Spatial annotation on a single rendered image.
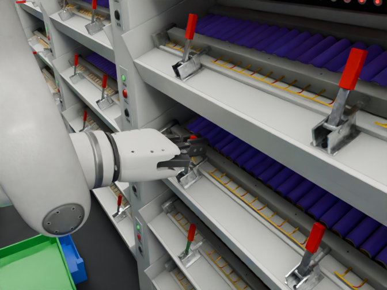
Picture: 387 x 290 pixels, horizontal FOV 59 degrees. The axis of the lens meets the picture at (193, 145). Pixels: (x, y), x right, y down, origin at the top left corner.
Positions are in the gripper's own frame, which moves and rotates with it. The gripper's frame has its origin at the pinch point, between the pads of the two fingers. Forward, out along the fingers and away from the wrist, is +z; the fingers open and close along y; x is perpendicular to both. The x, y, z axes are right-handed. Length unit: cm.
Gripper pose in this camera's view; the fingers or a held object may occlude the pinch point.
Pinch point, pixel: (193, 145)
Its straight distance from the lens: 59.5
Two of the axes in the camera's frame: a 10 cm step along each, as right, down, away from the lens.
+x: 1.2, -9.1, -4.0
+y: 5.4, 4.0, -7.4
